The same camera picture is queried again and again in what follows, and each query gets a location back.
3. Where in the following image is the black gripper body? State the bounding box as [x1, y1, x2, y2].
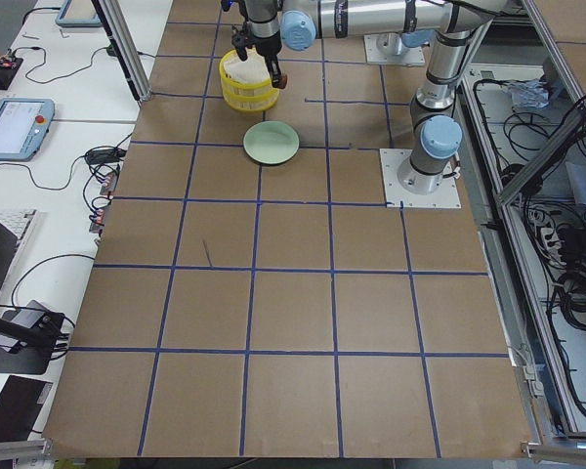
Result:
[231, 27, 281, 61]

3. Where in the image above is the brown bun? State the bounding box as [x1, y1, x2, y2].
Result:
[278, 74, 288, 90]

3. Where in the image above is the yellow-rimmed steamer layer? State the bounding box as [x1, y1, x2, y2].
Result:
[223, 90, 279, 112]
[219, 49, 279, 98]

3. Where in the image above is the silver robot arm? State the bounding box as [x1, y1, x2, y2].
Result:
[231, 0, 508, 195]

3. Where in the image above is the pale green plate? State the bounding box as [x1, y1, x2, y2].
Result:
[243, 121, 300, 165]

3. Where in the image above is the teach pendant tablet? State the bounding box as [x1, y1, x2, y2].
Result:
[55, 0, 102, 28]
[0, 98, 55, 162]

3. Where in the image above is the black power adapter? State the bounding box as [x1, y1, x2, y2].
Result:
[85, 149, 126, 165]

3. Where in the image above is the white keyboard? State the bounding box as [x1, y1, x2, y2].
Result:
[0, 208, 39, 248]

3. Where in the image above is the aluminium frame post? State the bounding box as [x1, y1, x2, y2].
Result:
[91, 0, 151, 103]

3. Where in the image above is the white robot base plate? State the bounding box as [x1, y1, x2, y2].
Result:
[379, 149, 461, 209]

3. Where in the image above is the aluminium side rail frame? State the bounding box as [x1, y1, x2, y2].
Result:
[460, 1, 586, 442]

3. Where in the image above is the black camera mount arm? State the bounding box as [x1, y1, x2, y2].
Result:
[0, 319, 57, 349]

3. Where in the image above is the black cable bundle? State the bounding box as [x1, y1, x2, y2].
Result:
[546, 268, 586, 333]

